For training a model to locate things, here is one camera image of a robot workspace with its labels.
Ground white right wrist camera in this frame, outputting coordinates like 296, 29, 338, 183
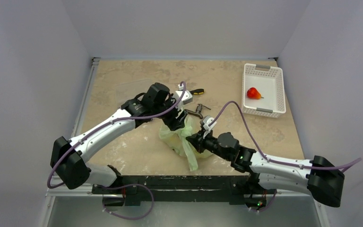
200, 115, 216, 138

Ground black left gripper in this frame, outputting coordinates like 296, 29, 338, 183
153, 94, 187, 130

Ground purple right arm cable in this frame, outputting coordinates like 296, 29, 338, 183
208, 101, 362, 174

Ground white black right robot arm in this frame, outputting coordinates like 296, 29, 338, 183
186, 131, 345, 208

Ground red fake pear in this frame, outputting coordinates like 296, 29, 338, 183
246, 87, 263, 100

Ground green plastic bag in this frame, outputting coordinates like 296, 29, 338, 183
159, 115, 213, 172

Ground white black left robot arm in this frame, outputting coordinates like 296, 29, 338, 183
47, 81, 188, 193

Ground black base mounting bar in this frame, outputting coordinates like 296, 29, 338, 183
92, 175, 275, 208

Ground white plastic basket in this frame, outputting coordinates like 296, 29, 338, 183
241, 63, 286, 118

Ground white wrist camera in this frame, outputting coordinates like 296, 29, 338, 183
200, 115, 216, 138
172, 81, 193, 108

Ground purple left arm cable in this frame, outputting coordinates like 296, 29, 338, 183
47, 81, 188, 190

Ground yellow black screwdriver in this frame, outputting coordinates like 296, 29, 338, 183
190, 88, 205, 95

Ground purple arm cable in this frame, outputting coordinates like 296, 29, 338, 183
208, 101, 362, 174
47, 81, 188, 190

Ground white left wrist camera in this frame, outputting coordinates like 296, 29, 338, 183
172, 81, 193, 108

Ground grey metal faucet tap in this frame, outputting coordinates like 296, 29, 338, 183
185, 104, 211, 119

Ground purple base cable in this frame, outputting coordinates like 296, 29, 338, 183
101, 183, 155, 220

